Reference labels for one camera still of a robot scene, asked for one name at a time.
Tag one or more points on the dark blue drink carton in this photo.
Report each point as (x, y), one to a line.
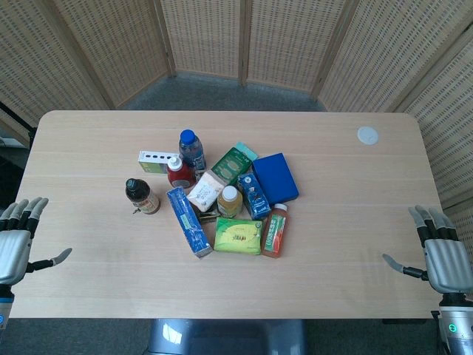
(253, 197)

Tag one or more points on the green tissue pack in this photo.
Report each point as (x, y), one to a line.
(237, 235)

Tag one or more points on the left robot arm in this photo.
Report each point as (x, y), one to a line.
(4, 307)

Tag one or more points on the red sauce bottle white cap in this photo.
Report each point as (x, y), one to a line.
(179, 173)

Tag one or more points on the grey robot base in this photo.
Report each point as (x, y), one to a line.
(226, 336)

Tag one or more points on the white snack pouch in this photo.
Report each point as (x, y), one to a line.
(204, 193)

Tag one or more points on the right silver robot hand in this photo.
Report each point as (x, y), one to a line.
(441, 259)

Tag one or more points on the black stand pole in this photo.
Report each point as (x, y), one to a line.
(16, 119)

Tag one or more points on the woven folding screen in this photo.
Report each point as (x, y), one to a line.
(236, 40)

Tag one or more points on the long blue box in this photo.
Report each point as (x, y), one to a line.
(187, 222)

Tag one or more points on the green patterned box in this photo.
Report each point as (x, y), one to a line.
(232, 164)

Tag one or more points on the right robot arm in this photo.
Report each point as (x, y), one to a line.
(456, 325)

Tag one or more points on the black bottle with brown label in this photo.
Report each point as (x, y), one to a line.
(140, 196)

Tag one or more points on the blue capped drink bottle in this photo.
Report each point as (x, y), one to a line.
(191, 148)

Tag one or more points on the plain blue box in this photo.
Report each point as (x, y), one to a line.
(276, 176)

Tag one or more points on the white green small box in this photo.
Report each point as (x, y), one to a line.
(155, 162)

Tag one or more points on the yellow juice bottle white cap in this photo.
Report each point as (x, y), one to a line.
(229, 202)

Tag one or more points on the dark small packet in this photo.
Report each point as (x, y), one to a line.
(207, 215)

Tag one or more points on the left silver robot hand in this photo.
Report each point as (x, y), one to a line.
(13, 247)

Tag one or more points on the orange juice bottle red label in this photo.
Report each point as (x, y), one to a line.
(275, 231)

